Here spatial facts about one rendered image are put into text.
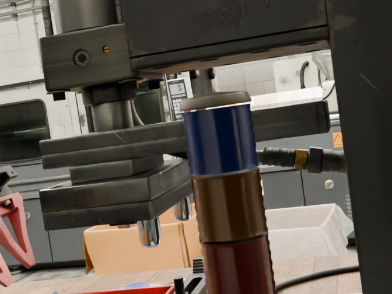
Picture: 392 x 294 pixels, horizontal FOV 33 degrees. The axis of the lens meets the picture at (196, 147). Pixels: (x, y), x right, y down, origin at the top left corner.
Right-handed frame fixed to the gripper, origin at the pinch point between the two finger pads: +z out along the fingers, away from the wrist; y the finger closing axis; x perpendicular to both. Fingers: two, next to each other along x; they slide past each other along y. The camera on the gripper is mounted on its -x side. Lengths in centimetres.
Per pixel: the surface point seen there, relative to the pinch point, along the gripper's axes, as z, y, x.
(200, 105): 2.3, 31.4, -26.7
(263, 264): 10.7, 28.6, -25.9
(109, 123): -4.6, 18.3, -1.9
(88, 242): -10, -101, 216
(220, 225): 7.7, 28.3, -26.7
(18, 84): -165, -185, 454
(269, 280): 11.6, 28.2, -25.7
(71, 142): -5.2, 15.1, -4.2
